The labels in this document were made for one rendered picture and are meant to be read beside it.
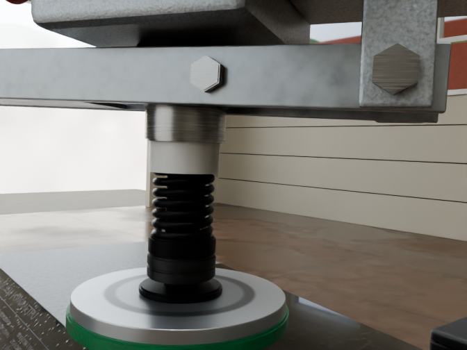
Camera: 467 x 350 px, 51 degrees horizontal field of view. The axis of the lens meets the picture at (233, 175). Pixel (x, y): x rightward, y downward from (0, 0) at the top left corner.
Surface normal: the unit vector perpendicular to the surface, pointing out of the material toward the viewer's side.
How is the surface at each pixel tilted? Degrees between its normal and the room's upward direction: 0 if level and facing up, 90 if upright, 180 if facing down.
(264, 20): 113
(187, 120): 90
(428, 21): 90
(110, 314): 0
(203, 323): 0
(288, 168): 90
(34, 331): 45
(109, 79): 90
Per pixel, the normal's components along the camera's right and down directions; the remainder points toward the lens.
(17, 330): -0.53, -0.70
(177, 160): -0.06, 0.05
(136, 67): -0.35, 0.04
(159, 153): -0.60, 0.02
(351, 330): 0.04, -1.00
